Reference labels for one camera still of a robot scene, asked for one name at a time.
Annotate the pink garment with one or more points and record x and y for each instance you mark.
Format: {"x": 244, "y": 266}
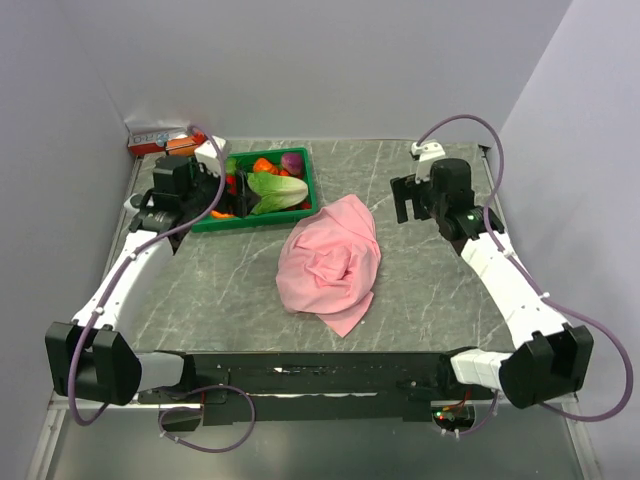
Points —
{"x": 329, "y": 263}

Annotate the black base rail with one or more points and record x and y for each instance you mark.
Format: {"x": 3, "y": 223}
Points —
{"x": 300, "y": 386}

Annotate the wrist white camera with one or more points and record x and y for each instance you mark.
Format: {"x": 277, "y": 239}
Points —
{"x": 209, "y": 157}
{"x": 427, "y": 151}

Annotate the orange black cylinder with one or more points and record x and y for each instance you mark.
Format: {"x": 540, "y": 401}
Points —
{"x": 185, "y": 146}

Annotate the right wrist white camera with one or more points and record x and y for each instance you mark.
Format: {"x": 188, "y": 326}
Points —
{"x": 427, "y": 151}

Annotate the red white cardboard box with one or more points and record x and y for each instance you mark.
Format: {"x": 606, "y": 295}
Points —
{"x": 142, "y": 144}

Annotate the toy orange carrot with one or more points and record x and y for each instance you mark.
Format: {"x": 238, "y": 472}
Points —
{"x": 263, "y": 165}

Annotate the toy green pepper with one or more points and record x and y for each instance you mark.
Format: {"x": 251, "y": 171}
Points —
{"x": 231, "y": 166}

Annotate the toy orange fruit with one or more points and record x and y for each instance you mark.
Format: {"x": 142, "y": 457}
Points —
{"x": 221, "y": 215}

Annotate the toy red bell pepper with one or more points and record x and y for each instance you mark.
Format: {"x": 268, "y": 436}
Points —
{"x": 231, "y": 184}

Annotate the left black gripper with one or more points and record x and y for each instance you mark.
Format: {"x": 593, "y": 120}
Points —
{"x": 244, "y": 200}

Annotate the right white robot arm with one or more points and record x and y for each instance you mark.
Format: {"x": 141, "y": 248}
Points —
{"x": 550, "y": 357}

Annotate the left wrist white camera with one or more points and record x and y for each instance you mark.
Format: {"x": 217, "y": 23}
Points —
{"x": 209, "y": 157}

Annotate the white bottle grey cap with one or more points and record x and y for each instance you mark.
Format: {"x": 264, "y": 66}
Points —
{"x": 133, "y": 207}

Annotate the toy napa cabbage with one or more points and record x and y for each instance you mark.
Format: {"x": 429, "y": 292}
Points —
{"x": 276, "y": 193}

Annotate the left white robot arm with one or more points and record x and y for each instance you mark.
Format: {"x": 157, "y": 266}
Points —
{"x": 90, "y": 356}

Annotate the toy purple onion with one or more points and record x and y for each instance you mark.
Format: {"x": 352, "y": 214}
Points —
{"x": 293, "y": 163}

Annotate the green plastic crate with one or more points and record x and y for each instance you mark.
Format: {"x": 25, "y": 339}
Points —
{"x": 245, "y": 161}

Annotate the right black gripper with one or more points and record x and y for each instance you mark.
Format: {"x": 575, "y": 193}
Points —
{"x": 404, "y": 189}

